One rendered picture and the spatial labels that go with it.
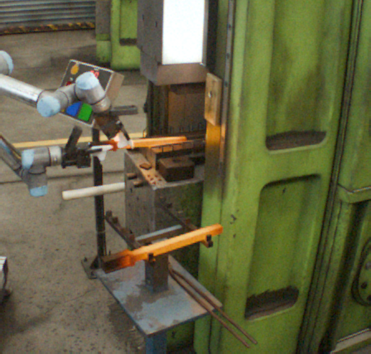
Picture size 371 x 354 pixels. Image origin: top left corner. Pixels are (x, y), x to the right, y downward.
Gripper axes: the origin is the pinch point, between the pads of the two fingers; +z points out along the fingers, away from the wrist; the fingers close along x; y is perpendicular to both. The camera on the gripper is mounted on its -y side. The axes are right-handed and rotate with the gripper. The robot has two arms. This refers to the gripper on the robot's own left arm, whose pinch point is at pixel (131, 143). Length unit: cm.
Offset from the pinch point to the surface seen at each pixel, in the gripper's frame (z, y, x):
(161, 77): -20.7, -22.4, 7.8
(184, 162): 10.4, -12.3, 17.6
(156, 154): 6.3, -5.9, 7.8
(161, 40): -35.0, -28.1, 10.9
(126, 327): 87, 52, -3
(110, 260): -9, 28, 68
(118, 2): 73, -113, -467
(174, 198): 18.4, -1.3, 22.3
